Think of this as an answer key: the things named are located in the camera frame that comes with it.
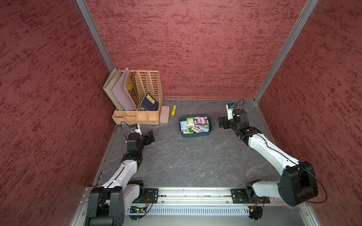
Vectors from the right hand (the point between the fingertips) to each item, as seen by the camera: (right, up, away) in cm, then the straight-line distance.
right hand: (225, 118), depth 87 cm
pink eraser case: (-42, +2, +21) cm, 47 cm away
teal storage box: (-26, 0, +15) cm, 30 cm away
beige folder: (-74, +26, +5) cm, 78 cm away
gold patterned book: (-65, +22, +17) cm, 70 cm away
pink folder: (-68, +16, +5) cm, 70 cm away
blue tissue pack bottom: (-12, -8, +10) cm, 17 cm away
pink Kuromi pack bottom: (-18, -8, +9) cm, 21 cm away
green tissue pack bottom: (-23, -9, +8) cm, 26 cm away
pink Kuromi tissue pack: (-11, -2, +14) cm, 18 cm away
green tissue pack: (-21, -3, +11) cm, 24 cm away
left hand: (-51, -10, +1) cm, 52 cm away
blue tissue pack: (-26, -5, +11) cm, 29 cm away
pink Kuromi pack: (-16, -2, +14) cm, 21 cm away
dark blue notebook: (-53, +11, +19) cm, 57 cm away
